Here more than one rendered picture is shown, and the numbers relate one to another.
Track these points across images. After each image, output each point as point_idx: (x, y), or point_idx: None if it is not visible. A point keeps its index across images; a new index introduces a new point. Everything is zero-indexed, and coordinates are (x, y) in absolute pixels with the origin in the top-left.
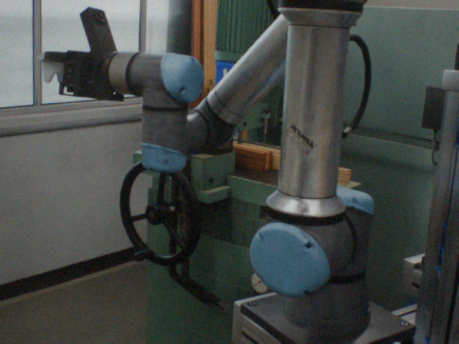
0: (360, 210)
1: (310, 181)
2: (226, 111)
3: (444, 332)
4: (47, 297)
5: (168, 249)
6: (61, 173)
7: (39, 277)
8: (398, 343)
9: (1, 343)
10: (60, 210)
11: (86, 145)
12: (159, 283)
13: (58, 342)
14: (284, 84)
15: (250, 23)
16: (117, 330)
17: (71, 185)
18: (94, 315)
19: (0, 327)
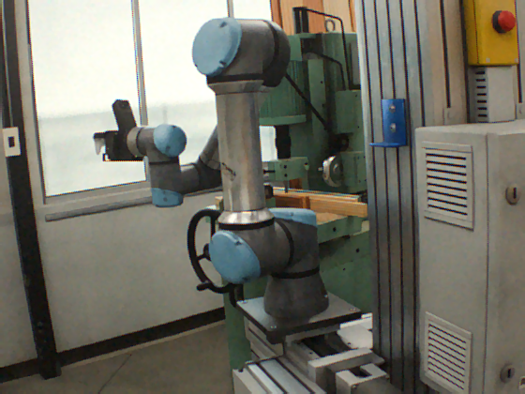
0: (297, 221)
1: (237, 200)
2: (210, 160)
3: (378, 311)
4: (170, 343)
5: (227, 281)
6: (173, 236)
7: (163, 327)
8: (367, 331)
9: (129, 376)
10: (176, 268)
11: (194, 211)
12: (233, 314)
13: (173, 376)
14: (319, 139)
15: (277, 92)
16: (224, 366)
17: (184, 247)
18: (206, 356)
19: (129, 366)
